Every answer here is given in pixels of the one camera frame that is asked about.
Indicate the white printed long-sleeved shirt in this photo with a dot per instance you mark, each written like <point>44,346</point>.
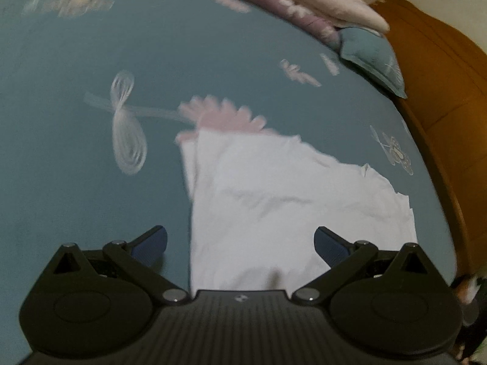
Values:
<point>266,205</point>

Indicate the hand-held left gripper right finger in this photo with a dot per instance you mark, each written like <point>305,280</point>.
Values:
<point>328,241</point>

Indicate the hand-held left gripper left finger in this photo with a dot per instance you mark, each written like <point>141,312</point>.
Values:
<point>152,241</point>

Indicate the teal floral pillow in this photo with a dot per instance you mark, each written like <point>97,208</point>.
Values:
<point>373,57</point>

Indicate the wooden headboard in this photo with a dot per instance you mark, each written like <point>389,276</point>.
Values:
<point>449,102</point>

